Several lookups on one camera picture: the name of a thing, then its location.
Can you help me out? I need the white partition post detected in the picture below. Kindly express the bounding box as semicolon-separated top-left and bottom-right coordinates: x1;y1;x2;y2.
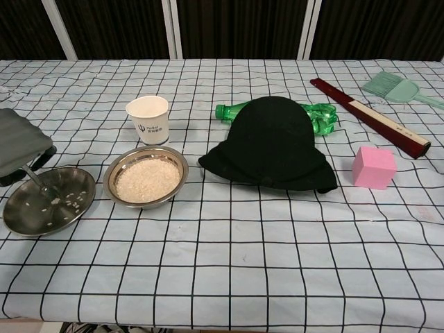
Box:
160;0;184;60
297;0;323;61
44;0;78;61

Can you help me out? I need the green plastic bottle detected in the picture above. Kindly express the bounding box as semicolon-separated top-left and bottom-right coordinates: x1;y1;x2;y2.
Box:
214;102;339;137

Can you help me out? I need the black bucket hat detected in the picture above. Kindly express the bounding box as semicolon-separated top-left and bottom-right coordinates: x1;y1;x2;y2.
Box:
198;96;339;194

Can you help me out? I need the metal spoon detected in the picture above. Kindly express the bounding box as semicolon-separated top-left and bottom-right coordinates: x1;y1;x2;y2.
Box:
22;164;60;206

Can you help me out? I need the white paper cup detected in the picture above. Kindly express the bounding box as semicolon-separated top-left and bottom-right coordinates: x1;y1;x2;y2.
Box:
124;95;171;146

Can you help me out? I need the checked light blue tablecloth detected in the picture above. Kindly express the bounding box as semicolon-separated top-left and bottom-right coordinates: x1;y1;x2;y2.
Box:
0;58;444;329

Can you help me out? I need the dark red folded fan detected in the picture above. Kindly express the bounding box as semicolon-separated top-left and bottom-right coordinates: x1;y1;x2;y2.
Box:
309;77;432;160

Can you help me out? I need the pink foam cube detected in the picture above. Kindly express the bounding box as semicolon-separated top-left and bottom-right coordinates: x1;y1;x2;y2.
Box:
351;145;398;191

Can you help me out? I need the mint green brush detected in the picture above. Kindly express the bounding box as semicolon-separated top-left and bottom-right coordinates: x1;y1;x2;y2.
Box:
361;70;444;112

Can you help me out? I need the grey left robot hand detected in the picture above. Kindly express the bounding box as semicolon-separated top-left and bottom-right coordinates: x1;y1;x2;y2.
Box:
0;108;58;189

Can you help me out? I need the empty steel bowl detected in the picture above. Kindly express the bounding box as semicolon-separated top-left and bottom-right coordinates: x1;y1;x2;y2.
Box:
2;166;97;238

